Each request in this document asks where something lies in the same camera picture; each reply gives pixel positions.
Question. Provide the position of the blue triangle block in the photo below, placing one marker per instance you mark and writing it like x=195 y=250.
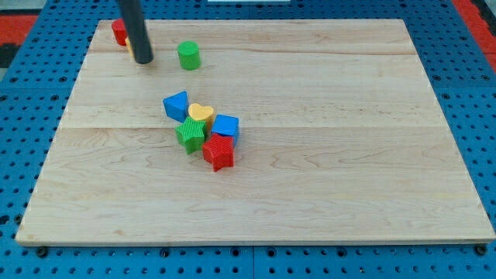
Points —
x=176 y=106

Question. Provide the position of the blue cube block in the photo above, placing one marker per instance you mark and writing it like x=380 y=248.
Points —
x=226 y=125

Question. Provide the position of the red star block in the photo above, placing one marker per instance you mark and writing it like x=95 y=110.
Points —
x=219 y=151

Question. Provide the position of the yellow heart block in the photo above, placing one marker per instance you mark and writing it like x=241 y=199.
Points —
x=202 y=113

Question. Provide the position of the green star block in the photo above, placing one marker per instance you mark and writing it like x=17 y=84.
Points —
x=191 y=134

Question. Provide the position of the light wooden board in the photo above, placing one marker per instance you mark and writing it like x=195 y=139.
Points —
x=342 y=141

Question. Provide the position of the green cylinder block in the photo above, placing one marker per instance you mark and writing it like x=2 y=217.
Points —
x=189 y=55

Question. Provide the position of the yellow block behind rod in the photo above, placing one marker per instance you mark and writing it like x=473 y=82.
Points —
x=129 y=47

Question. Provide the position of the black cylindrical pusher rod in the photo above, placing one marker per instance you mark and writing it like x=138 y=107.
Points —
x=132 y=14

